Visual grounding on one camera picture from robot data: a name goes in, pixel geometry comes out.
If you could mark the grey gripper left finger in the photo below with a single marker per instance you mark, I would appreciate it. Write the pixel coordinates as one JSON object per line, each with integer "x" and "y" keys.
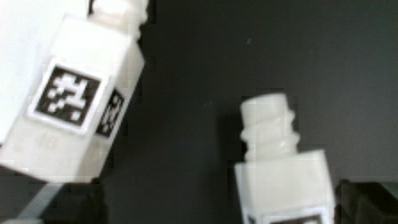
{"x": 67, "y": 204}

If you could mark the white leg by marker plate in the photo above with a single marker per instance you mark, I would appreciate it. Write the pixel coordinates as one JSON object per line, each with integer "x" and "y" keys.
{"x": 65, "y": 129}

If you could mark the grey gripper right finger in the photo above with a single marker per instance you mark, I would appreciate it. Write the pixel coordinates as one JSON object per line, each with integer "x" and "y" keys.
{"x": 367, "y": 203}

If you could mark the white leg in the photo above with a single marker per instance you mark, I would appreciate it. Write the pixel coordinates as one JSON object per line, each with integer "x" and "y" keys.
{"x": 283, "y": 179}
{"x": 65, "y": 129}

